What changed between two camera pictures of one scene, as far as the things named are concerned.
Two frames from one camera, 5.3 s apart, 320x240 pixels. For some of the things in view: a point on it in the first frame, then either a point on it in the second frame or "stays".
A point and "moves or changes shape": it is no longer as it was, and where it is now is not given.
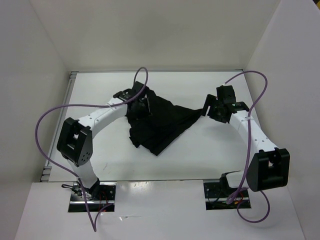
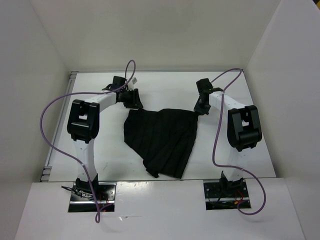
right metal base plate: (215, 200) stays
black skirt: (156, 133) moves or changes shape
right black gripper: (210, 99) → (199, 110)
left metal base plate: (102, 193) stays
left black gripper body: (142, 111) → (120, 101)
